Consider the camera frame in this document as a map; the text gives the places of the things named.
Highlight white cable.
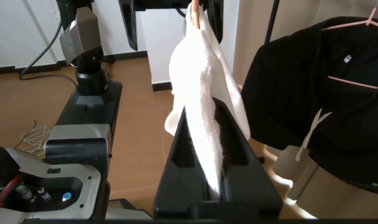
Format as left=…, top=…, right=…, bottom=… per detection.
left=14, top=119, right=53, bottom=157

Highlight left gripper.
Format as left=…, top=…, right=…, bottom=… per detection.
left=118, top=0, right=224, bottom=52

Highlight black clothes rack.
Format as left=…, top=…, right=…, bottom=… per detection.
left=257, top=0, right=281, bottom=165

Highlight pink clothes hanger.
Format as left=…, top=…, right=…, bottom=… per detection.
left=190, top=0, right=202, bottom=30
left=320, top=0, right=378, bottom=91

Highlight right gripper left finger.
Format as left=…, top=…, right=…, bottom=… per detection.
left=153, top=106, right=213, bottom=219

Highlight black shorts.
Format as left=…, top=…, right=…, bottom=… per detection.
left=241, top=16, right=378, bottom=196

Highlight black cable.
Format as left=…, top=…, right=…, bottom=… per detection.
left=18, top=19, right=80, bottom=89

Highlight white printed t-shirt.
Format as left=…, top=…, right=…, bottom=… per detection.
left=164, top=2, right=252, bottom=200

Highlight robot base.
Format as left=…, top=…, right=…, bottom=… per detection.
left=0, top=0, right=154, bottom=221

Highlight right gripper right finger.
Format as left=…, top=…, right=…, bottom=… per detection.
left=213, top=96, right=284, bottom=219

